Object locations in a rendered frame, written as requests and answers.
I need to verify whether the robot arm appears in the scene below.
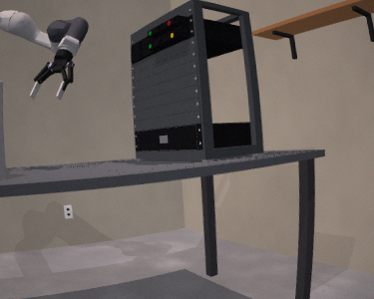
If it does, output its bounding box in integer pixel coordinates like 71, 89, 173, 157
0, 10, 89, 58

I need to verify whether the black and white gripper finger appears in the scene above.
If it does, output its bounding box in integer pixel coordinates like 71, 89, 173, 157
30, 62, 57, 99
56, 61, 75, 100

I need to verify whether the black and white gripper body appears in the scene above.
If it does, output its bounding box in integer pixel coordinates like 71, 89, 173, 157
51, 49, 73, 74

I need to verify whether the dark grey server rack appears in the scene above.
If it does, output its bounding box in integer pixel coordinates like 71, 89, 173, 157
131, 0, 263, 162

